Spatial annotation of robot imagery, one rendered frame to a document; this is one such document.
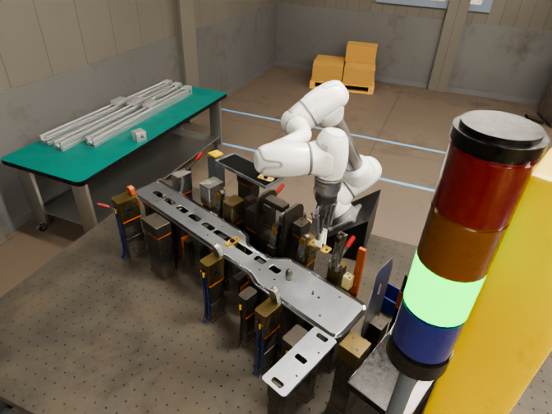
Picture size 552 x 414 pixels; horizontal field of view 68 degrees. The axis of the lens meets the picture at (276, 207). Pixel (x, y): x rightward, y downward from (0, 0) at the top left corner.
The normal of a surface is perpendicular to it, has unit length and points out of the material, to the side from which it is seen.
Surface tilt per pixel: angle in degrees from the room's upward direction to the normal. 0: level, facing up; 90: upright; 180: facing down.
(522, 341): 90
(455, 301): 90
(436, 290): 90
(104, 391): 0
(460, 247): 90
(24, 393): 0
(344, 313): 0
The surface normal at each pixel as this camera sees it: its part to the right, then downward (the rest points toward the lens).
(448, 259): -0.59, 0.44
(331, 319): 0.04, -0.83
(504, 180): -0.04, 0.56
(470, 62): -0.38, 0.51
